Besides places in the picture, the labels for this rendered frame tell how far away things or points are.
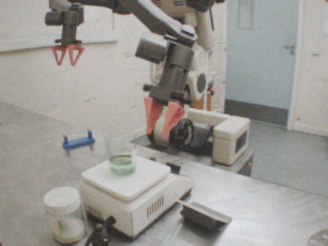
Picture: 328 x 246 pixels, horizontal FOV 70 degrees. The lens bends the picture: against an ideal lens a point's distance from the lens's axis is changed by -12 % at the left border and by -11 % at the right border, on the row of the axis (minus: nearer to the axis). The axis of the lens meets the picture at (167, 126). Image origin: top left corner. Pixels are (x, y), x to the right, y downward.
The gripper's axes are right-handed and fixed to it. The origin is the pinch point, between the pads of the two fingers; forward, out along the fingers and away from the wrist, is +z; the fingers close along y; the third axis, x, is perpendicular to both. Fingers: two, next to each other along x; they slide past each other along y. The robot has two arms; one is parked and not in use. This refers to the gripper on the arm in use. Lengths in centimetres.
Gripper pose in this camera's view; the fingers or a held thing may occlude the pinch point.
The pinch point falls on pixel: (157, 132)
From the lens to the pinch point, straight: 56.6
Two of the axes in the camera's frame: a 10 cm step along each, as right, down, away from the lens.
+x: 3.1, 2.0, 9.3
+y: 9.0, 2.4, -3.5
